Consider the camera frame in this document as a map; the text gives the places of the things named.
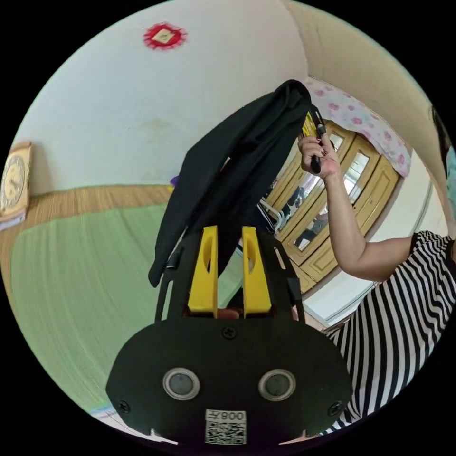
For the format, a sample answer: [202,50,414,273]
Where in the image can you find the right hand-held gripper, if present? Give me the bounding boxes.
[301,104,327,173]

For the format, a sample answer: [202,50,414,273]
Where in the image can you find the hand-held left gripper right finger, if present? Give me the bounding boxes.
[242,226,272,320]

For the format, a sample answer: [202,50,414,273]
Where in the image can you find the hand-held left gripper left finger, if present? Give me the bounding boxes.
[188,225,219,319]

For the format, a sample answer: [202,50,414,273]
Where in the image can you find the black pants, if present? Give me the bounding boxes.
[148,79,313,288]

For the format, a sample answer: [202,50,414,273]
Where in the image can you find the person's right forearm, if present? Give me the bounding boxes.
[323,172,416,282]

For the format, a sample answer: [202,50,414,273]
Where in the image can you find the person's right hand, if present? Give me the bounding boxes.
[297,134,342,180]

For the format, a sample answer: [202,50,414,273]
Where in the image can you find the floral curtain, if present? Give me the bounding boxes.
[303,76,412,178]

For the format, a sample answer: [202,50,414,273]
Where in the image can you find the white drying rack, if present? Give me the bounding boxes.
[257,199,290,235]

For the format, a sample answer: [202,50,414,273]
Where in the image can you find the wooden cupboard with mirrors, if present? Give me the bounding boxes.
[262,120,399,295]

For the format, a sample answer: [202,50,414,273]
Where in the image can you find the bed with green mat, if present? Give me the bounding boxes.
[0,184,247,418]

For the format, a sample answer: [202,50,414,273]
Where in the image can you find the person's body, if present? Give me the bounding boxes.
[320,103,456,436]

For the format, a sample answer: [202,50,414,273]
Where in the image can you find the wooden wall clock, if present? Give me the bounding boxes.
[0,141,33,217]

